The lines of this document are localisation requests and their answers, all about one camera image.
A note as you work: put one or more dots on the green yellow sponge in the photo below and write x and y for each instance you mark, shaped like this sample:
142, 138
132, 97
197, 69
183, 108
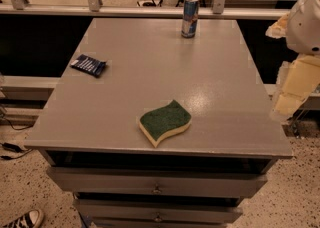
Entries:
164, 122

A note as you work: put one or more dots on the redbull can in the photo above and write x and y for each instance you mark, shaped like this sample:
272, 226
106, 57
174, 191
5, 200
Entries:
190, 18

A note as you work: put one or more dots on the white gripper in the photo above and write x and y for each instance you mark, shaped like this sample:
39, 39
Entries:
306, 25

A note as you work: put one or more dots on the black white sneaker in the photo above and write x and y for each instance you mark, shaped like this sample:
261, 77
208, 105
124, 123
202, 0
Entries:
31, 219

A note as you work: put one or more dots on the blue snack packet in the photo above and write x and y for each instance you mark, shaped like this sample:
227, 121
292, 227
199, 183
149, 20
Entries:
88, 65

